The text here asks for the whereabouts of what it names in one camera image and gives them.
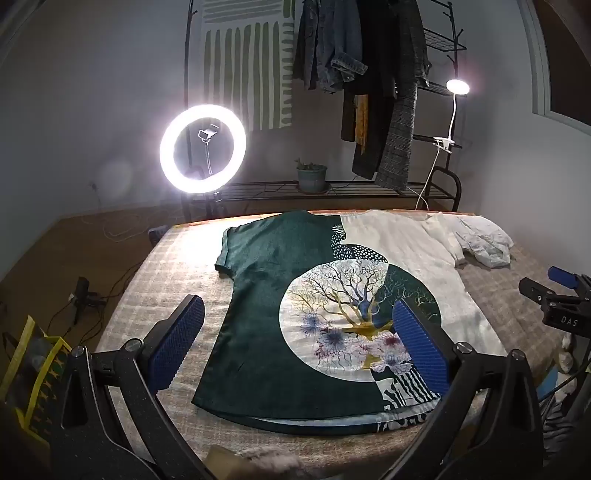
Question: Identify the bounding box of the crumpled white garment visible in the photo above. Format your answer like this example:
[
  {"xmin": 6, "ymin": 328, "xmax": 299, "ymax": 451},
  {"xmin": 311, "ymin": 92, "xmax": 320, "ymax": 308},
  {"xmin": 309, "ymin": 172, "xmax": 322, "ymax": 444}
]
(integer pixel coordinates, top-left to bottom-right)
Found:
[{"xmin": 455, "ymin": 217, "xmax": 515, "ymax": 269}]

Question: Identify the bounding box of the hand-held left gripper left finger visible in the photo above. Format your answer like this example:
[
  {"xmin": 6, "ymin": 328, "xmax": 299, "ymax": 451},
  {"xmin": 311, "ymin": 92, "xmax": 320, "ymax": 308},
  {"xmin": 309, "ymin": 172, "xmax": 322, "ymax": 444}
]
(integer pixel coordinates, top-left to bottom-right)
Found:
[{"xmin": 46, "ymin": 294, "xmax": 218, "ymax": 480}]

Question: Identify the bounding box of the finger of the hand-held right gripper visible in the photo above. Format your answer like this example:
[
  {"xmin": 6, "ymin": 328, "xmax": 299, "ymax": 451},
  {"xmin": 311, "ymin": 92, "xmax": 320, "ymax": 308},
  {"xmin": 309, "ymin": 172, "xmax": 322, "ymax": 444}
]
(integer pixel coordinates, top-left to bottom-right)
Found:
[
  {"xmin": 518, "ymin": 276, "xmax": 561, "ymax": 309},
  {"xmin": 548, "ymin": 266, "xmax": 591, "ymax": 297}
]

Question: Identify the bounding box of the black metal clothes rack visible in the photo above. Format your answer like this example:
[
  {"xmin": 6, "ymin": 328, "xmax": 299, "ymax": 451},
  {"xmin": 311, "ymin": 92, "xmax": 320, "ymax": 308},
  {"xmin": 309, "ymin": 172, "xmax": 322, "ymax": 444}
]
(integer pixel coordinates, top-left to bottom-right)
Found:
[{"xmin": 182, "ymin": 0, "xmax": 467, "ymax": 220}]

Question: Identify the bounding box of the beige plaid blanket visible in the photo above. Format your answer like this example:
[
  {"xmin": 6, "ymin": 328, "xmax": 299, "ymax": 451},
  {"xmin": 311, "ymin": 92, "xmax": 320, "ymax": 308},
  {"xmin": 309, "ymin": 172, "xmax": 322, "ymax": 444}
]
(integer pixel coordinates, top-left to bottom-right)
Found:
[{"xmin": 95, "ymin": 210, "xmax": 583, "ymax": 480}]

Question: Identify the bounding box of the green striped wall hanging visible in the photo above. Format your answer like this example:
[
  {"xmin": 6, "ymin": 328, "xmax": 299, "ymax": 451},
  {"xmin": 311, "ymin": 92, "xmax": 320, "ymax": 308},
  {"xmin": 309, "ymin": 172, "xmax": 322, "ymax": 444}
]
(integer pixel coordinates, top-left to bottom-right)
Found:
[{"xmin": 201, "ymin": 0, "xmax": 296, "ymax": 132}]

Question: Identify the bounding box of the yellow green shopping bag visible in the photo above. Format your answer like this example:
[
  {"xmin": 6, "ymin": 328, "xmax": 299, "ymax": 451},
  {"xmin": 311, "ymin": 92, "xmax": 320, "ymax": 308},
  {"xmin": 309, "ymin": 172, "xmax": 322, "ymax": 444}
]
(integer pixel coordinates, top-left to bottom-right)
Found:
[{"xmin": 0, "ymin": 315, "xmax": 72, "ymax": 439}]

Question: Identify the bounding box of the potted plant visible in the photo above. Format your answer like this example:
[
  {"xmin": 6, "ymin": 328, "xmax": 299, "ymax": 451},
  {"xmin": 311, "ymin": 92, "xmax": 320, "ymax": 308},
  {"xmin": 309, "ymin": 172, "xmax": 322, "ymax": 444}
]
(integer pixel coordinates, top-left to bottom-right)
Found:
[{"xmin": 294, "ymin": 157, "xmax": 328, "ymax": 193}]

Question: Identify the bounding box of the black tripod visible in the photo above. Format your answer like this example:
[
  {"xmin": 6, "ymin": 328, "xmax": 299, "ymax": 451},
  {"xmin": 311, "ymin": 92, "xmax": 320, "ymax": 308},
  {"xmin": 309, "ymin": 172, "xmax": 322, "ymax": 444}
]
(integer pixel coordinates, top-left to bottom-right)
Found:
[{"xmin": 68, "ymin": 276, "xmax": 112, "ymax": 326}]

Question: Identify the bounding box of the grey plaid coat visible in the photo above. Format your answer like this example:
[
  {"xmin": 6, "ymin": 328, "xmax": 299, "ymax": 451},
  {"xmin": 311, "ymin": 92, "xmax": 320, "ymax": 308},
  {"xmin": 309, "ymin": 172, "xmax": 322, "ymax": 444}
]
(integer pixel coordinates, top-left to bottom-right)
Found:
[{"xmin": 353, "ymin": 0, "xmax": 432, "ymax": 190}]

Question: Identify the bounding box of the phone holder clamp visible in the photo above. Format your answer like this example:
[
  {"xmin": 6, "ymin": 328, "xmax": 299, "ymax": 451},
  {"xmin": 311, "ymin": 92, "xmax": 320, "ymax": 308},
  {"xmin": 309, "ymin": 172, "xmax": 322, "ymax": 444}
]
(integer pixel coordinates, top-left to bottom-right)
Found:
[{"xmin": 198, "ymin": 124, "xmax": 220, "ymax": 176}]

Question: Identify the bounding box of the white clip lamp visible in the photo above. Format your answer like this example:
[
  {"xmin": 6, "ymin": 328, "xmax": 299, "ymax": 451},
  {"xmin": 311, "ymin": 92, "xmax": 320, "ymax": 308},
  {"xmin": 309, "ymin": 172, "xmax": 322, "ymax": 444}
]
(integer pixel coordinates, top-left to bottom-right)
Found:
[{"xmin": 431, "ymin": 78, "xmax": 468, "ymax": 153}]

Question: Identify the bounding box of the yellow hanging garment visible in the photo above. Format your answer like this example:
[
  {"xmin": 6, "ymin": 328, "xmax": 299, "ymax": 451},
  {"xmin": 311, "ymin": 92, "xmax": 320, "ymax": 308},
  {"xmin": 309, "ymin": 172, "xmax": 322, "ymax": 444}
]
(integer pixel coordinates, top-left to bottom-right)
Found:
[{"xmin": 353, "ymin": 93, "xmax": 370, "ymax": 151}]

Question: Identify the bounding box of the blue denim jacket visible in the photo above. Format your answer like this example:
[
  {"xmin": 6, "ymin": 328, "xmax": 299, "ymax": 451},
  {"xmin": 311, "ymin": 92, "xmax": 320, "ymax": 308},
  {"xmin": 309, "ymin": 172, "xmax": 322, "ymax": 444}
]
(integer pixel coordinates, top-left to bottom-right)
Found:
[{"xmin": 293, "ymin": 0, "xmax": 370, "ymax": 95}]

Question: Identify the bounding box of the white lamp cable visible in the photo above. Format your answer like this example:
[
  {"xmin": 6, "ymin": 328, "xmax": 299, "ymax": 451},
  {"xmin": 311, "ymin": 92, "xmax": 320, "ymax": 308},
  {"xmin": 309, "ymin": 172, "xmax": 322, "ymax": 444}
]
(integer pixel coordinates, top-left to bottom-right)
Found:
[{"xmin": 414, "ymin": 148, "xmax": 439, "ymax": 212}]

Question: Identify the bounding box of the ring light stand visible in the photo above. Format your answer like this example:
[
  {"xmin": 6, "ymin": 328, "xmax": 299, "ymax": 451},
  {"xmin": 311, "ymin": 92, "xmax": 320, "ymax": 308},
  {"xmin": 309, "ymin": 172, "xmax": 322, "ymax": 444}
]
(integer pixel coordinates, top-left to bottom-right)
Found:
[{"xmin": 203, "ymin": 189, "xmax": 227, "ymax": 220}]

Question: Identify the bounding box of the white window frame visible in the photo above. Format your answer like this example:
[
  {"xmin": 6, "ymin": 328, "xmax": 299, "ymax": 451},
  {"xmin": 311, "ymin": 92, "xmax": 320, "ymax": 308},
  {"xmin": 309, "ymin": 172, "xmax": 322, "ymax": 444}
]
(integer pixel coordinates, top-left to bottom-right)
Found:
[{"xmin": 522, "ymin": 0, "xmax": 591, "ymax": 134}]

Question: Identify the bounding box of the person's right hand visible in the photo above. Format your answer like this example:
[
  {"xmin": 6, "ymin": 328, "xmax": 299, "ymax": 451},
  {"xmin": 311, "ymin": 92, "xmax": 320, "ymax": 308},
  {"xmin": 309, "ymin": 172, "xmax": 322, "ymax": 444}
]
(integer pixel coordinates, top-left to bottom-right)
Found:
[{"xmin": 560, "ymin": 335, "xmax": 577, "ymax": 376}]

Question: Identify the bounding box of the white ring light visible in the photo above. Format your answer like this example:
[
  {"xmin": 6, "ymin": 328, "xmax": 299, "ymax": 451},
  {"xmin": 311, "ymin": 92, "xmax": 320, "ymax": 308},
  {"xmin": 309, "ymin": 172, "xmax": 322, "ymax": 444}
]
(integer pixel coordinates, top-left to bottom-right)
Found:
[{"xmin": 159, "ymin": 104, "xmax": 247, "ymax": 195}]

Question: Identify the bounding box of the dark hanging coat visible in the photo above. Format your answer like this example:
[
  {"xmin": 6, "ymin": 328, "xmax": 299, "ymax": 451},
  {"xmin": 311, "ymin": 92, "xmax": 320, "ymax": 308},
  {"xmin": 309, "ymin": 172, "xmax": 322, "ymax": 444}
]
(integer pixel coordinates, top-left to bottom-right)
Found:
[{"xmin": 342, "ymin": 0, "xmax": 416, "ymax": 153}]

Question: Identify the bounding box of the dark striped cloth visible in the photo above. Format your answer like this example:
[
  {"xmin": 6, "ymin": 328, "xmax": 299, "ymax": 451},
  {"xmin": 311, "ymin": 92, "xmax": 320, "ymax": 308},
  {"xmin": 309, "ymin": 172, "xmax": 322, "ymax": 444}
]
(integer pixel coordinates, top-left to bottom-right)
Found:
[{"xmin": 538, "ymin": 392, "xmax": 585, "ymax": 455}]

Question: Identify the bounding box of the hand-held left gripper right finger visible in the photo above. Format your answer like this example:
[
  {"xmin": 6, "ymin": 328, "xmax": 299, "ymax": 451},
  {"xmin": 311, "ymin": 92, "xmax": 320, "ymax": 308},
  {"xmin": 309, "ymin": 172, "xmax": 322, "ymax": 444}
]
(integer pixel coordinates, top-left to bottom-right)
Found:
[{"xmin": 379, "ymin": 299, "xmax": 550, "ymax": 480}]

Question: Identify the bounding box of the beige fuzzy cloth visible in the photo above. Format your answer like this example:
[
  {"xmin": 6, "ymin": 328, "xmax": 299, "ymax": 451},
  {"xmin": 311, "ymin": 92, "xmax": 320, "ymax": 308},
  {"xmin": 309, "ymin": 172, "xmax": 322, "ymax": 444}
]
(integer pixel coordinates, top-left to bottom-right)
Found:
[{"xmin": 208, "ymin": 445, "xmax": 305, "ymax": 480}]

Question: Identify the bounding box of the green white tree print T-shirt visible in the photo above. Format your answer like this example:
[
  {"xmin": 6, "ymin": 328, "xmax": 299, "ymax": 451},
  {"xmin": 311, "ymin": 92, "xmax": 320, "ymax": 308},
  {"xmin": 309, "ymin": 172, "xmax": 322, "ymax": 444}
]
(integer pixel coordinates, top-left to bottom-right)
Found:
[{"xmin": 215, "ymin": 209, "xmax": 509, "ymax": 435}]

